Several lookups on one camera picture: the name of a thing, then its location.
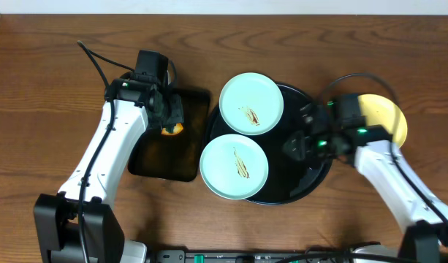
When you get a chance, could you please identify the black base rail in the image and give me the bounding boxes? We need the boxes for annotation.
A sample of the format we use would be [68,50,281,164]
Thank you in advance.
[156,248,360,263]

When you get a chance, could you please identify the black rectangular tray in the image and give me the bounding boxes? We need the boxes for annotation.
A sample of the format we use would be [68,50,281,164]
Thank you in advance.
[127,88,210,182]

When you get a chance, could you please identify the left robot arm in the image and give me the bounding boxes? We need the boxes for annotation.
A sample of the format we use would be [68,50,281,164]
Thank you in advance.
[33,50,184,262]

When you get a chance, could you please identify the light blue plate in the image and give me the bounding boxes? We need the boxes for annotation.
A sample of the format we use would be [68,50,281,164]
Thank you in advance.
[219,72,284,136]
[200,134,269,200]

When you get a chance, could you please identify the green and yellow sponge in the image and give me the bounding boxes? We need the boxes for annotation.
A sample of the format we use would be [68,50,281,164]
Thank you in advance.
[161,123,183,136]

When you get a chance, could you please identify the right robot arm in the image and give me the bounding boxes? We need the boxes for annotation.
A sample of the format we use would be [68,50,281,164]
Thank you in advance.
[284,94,448,262]

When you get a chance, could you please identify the round black tray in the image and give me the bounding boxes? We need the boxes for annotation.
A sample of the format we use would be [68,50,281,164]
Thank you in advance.
[203,82,335,205]

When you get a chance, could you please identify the yellow plate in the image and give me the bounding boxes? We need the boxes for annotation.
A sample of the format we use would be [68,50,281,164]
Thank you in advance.
[358,94,408,148]

